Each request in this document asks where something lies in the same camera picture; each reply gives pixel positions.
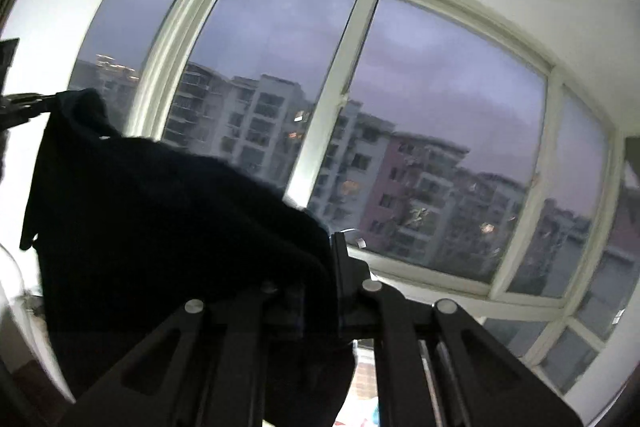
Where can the navy blue garment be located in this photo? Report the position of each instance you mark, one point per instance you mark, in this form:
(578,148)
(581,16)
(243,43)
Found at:
(150,217)

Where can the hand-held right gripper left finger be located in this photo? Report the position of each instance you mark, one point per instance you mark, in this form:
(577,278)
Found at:
(250,332)

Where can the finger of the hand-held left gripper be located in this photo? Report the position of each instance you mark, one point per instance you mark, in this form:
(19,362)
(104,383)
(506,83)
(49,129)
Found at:
(25,107)

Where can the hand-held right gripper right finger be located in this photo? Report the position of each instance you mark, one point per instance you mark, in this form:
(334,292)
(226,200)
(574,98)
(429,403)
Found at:
(351,287)

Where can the apartment buildings outside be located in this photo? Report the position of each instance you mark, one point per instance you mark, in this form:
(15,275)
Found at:
(260,122)

